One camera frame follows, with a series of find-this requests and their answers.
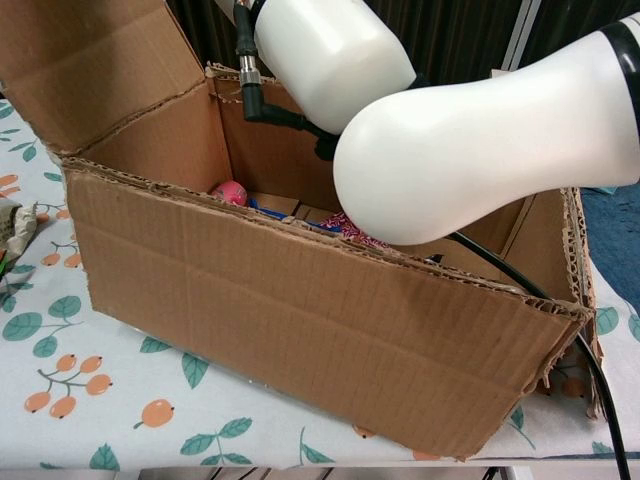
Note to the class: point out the cardboard shipping box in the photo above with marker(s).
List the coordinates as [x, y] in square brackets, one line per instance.
[300, 325]

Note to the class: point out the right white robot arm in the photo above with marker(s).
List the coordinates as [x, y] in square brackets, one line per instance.
[450, 150]

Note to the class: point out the snacks inside box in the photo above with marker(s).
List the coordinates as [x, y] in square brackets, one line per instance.
[350, 231]

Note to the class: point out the blue toy piece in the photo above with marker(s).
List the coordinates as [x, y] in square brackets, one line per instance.
[270, 211]

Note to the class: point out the pink ball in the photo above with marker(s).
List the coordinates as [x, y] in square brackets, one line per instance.
[230, 192]

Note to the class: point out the floral leaf print tablecloth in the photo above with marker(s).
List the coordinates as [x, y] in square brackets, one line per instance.
[100, 410]

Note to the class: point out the crumpled white orange snack bag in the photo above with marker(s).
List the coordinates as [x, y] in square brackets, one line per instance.
[17, 225]

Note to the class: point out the green orange snack bag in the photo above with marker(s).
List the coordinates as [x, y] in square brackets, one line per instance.
[2, 265]

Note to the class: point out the black folding screen white frame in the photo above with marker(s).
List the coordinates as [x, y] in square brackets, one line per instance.
[450, 30]

